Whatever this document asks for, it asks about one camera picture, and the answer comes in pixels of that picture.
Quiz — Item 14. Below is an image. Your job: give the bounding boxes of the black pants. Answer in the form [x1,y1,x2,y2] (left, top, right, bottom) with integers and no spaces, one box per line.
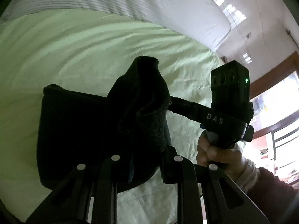
[36,56,171,192]

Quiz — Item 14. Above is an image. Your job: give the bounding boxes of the dark red sleeve forearm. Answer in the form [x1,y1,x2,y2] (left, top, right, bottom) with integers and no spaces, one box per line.
[236,160,298,223]

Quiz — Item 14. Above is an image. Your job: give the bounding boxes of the person's right hand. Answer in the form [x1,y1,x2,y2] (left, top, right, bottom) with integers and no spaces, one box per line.
[196,131,247,181]

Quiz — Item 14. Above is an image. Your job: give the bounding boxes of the white striped headboard cushion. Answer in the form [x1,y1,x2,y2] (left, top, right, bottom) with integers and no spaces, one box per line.
[1,0,232,51]

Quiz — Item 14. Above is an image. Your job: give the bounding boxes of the light green bed sheet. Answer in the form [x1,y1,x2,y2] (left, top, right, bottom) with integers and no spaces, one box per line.
[1,10,223,221]

